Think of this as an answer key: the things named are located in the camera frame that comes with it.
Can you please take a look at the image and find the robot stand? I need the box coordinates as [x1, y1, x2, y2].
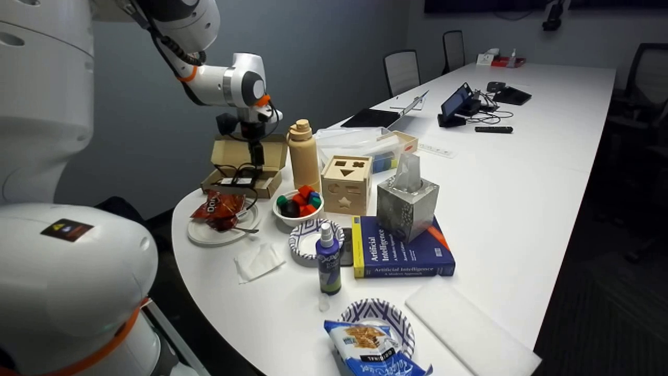
[142, 301, 212, 376]

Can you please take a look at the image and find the red chip bag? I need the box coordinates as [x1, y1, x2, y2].
[190, 189, 247, 232]

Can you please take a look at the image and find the grey tissue box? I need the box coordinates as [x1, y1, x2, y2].
[376, 152, 440, 244]

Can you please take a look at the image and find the camera on mount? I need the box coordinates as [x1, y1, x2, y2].
[541, 0, 568, 32]

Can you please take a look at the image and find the clear plastic container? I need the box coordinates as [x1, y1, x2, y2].
[314, 126, 398, 169]

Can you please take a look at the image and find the white plate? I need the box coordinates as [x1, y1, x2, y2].
[187, 201, 260, 248]

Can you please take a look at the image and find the office chair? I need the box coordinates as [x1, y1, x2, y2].
[605, 42, 668, 264]
[383, 49, 422, 99]
[442, 29, 467, 76]

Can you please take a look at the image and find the small tan cardboard box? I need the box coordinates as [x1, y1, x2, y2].
[372, 130, 420, 174]

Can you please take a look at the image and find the blue snack bag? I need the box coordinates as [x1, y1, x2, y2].
[323, 319, 434, 376]

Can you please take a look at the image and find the open laptop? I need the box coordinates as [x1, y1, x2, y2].
[340, 89, 430, 130]

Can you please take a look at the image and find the white napkin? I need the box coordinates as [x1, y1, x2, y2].
[233, 242, 287, 285]

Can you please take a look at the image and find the white bowl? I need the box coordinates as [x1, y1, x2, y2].
[272, 190, 325, 228]

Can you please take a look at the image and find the purple spray bottle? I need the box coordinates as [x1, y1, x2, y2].
[315, 222, 343, 296]

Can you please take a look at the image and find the open cardboard box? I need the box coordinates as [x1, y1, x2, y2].
[201, 134, 289, 199]

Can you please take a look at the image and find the white power strip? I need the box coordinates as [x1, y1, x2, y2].
[417, 142, 456, 159]

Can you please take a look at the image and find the tablet on stand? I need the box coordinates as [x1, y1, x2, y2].
[437, 82, 475, 128]

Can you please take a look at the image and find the black cable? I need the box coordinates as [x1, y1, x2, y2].
[463, 91, 515, 125]

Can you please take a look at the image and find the black charger with cable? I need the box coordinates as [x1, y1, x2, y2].
[213, 163, 260, 210]

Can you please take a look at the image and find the wooden shape sorter box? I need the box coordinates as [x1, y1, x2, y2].
[320, 155, 373, 216]

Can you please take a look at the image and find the white foam sheet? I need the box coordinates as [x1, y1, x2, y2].
[404, 281, 543, 376]

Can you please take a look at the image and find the blue book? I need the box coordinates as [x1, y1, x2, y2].
[351, 215, 456, 279]

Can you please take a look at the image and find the blue patterned paper plate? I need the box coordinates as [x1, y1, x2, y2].
[338, 298, 416, 361]
[289, 218, 345, 261]

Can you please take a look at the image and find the flat black device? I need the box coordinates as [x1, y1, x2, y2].
[493, 86, 533, 107]

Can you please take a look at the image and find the tan water bottle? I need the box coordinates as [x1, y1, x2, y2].
[287, 119, 321, 193]

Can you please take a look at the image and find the heap of coloured blocks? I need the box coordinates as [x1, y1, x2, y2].
[276, 185, 323, 218]

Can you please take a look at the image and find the wall screen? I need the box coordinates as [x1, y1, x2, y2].
[423, 0, 668, 15]

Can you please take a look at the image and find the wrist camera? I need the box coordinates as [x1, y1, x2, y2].
[216, 112, 240, 137]

